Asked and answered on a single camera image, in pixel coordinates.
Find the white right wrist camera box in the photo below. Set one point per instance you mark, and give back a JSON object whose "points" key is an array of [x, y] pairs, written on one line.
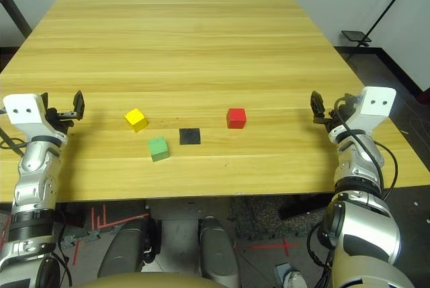
{"points": [[376, 105]]}

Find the black tripod stand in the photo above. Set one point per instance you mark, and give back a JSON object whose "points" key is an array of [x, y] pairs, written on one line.
{"points": [[389, 6]]}

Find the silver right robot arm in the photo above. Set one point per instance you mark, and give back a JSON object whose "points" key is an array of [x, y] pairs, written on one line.
{"points": [[356, 167]]}

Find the grey robot leg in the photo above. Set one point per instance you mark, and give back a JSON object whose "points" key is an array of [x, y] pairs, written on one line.
{"points": [[218, 251], [126, 247]]}

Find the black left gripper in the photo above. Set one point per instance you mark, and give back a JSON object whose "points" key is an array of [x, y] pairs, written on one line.
{"points": [[60, 116]]}

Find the grey square floor object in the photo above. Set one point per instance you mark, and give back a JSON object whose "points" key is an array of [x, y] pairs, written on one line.
{"points": [[290, 278]]}

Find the green wooden block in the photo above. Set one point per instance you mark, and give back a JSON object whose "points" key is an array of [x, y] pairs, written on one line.
{"points": [[158, 148]]}

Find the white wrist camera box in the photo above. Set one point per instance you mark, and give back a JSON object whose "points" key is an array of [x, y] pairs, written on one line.
{"points": [[376, 105], [23, 110]]}

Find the black square marker patch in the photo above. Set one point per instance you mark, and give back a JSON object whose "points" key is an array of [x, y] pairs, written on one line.
{"points": [[189, 136]]}

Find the beige robot torso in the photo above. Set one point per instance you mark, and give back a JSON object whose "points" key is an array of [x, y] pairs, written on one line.
{"points": [[144, 281]]}

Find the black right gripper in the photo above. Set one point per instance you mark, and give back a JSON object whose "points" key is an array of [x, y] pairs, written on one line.
{"points": [[334, 118]]}

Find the red wooden block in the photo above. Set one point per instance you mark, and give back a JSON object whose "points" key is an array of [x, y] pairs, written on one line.
{"points": [[236, 117]]}

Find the black flat stand plate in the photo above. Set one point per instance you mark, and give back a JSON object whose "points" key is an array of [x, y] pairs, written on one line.
{"points": [[356, 35]]}

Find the red tape strip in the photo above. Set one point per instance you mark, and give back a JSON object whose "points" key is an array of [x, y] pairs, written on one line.
{"points": [[76, 252]]}

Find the yellow wooden block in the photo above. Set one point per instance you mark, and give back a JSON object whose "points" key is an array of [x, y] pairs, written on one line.
{"points": [[136, 119]]}

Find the speckled dark floor mat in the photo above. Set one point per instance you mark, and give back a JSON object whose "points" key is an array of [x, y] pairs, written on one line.
{"points": [[268, 217]]}

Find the grey robot right leg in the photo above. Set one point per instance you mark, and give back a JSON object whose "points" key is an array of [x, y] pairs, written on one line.
{"points": [[218, 251]]}

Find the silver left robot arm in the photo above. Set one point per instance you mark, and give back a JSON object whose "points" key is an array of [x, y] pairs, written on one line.
{"points": [[33, 174]]}

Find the grey robot left leg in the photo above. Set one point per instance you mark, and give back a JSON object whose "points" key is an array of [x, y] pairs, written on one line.
{"points": [[126, 247]]}

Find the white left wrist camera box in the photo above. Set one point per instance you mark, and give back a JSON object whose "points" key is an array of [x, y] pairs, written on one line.
{"points": [[23, 110]]}

